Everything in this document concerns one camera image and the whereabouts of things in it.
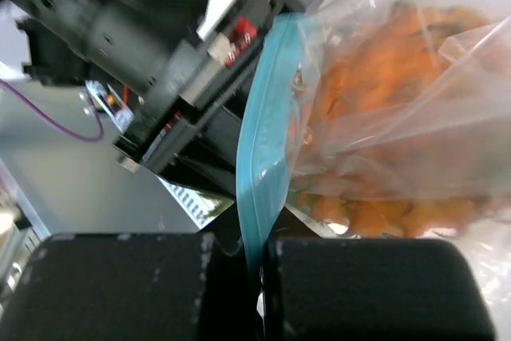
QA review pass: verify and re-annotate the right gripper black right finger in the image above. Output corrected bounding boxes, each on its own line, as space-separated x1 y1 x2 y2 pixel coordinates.
259 204 498 341

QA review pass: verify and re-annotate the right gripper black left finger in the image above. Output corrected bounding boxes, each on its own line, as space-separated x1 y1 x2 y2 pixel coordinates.
1 232 259 340

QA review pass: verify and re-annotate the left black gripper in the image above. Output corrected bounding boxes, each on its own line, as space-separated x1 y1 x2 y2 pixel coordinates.
79 0 308 198

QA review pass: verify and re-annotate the orange toy pineapple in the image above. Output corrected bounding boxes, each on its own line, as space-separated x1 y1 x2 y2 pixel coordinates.
290 1 510 238

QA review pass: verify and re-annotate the clear zip top bag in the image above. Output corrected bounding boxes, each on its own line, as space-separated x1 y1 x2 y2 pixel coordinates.
236 0 510 317

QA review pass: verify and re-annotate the white slotted cable duct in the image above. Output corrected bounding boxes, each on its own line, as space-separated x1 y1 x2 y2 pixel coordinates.
157 177 233 229

